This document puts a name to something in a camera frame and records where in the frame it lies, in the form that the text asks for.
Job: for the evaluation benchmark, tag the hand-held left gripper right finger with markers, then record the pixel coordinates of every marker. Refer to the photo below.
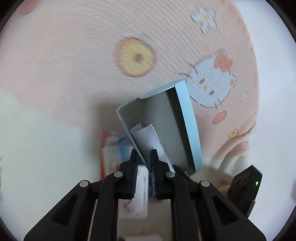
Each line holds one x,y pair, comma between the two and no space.
153,178

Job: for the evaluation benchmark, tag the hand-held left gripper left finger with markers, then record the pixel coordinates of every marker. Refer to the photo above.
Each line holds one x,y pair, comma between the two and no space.
134,176

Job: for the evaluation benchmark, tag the white zigzag-edged cleaning cloth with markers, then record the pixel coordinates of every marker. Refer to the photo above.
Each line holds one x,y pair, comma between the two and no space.
148,139

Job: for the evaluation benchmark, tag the light blue cardboard box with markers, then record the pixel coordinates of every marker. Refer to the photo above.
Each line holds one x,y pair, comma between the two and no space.
180,129

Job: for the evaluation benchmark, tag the orange tissue pack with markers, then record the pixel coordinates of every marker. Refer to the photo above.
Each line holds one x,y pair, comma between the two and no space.
113,150

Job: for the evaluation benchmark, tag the pink cartoon printed blanket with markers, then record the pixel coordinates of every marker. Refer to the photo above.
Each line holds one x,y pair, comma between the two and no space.
69,69

